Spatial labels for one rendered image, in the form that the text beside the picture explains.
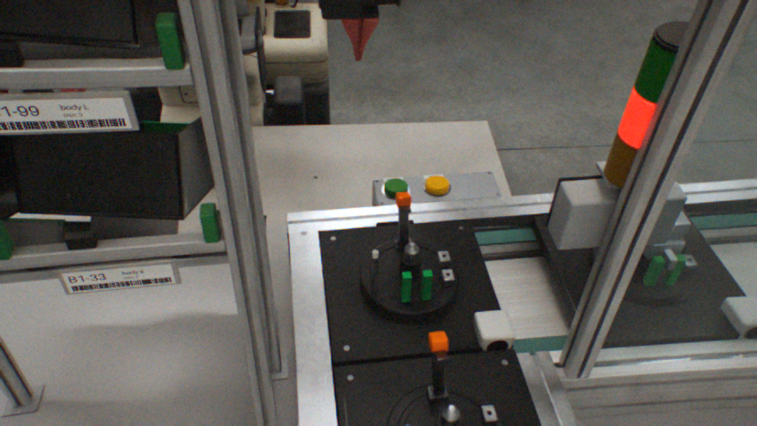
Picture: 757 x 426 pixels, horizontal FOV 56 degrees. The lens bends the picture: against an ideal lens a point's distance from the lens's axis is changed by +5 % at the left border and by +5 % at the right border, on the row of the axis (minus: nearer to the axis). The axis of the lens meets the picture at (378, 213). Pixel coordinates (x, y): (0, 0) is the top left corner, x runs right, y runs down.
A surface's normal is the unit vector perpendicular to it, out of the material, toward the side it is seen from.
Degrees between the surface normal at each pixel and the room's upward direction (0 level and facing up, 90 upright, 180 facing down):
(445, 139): 0
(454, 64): 0
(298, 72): 90
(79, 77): 90
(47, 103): 90
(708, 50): 90
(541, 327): 0
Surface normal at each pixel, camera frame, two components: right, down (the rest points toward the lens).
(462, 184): 0.03, -0.72
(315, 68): 0.08, 0.69
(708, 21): -0.99, 0.07
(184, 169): 1.00, 0.04
